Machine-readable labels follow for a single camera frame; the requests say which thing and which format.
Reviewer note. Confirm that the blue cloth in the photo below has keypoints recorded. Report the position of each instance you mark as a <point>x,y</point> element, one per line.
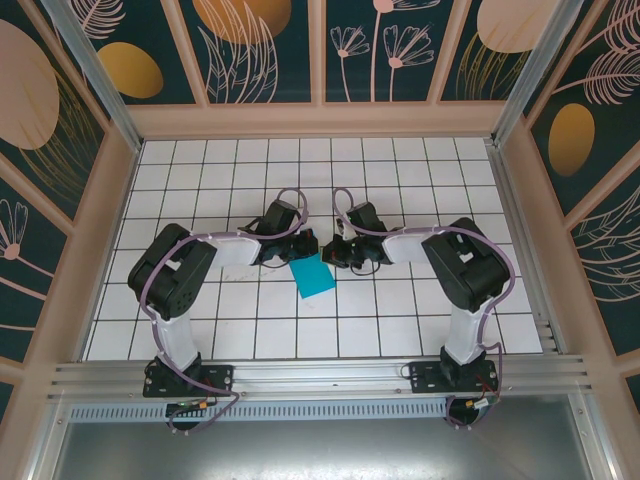
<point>312,280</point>

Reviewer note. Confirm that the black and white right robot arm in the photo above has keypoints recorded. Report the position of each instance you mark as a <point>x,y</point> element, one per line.
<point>467,265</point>

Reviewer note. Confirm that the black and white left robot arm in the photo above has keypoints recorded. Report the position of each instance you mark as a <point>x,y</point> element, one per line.
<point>172,275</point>

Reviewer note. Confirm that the yellow power connector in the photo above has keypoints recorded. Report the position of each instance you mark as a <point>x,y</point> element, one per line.
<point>471,402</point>
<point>204,404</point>

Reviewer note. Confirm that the grey metal shelf plate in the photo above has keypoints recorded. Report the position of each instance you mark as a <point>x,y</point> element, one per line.
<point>320,450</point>

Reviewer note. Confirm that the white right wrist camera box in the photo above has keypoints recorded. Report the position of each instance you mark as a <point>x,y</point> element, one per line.
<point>341,228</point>

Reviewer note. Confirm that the long aluminium mounting rail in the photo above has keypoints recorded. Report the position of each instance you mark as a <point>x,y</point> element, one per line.
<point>320,380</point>

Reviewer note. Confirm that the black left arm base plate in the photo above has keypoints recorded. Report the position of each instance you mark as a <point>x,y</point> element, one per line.
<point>220,380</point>

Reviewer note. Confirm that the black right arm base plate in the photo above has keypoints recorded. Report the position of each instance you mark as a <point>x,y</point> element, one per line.
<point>425,377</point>

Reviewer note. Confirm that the aluminium table side rail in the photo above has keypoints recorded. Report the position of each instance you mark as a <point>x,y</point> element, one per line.
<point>522,240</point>

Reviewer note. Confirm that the aluminium frame post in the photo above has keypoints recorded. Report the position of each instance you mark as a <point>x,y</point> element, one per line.
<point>537,70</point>
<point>95,75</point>

